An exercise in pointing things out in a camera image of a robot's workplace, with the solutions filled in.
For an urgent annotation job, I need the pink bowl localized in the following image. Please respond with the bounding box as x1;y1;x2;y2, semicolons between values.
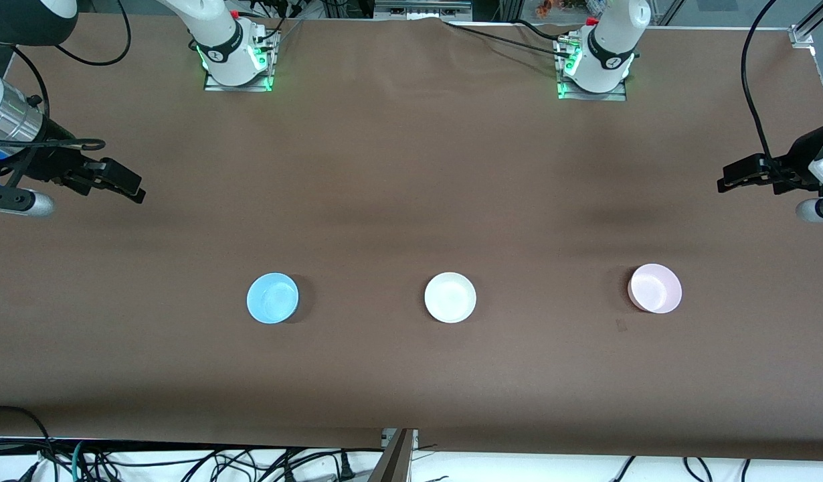
627;263;683;315

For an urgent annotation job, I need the blue bowl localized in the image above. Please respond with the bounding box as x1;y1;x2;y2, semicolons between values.
246;272;300;325

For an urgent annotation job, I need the white bowl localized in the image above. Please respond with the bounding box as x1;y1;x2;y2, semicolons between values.
424;271;478;324

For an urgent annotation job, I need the brown table cover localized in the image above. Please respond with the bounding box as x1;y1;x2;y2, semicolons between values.
0;12;823;461

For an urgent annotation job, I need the grey metal box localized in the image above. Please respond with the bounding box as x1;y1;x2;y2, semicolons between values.
374;0;474;22

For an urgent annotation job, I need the aluminium profile beam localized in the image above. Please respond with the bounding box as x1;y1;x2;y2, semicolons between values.
368;428;420;482

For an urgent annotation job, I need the right arm black hanging cable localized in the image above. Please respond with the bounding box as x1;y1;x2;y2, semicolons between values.
55;0;132;67

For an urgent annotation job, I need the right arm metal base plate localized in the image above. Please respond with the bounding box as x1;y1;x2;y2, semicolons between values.
203;27;280;93

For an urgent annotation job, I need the aluminium frame corner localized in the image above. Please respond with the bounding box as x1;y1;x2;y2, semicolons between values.
789;0;823;49

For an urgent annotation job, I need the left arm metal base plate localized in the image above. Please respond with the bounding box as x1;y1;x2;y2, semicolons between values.
555;37;628;102

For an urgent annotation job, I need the black cable with plug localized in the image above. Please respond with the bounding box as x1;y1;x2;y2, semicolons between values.
278;450;357;481

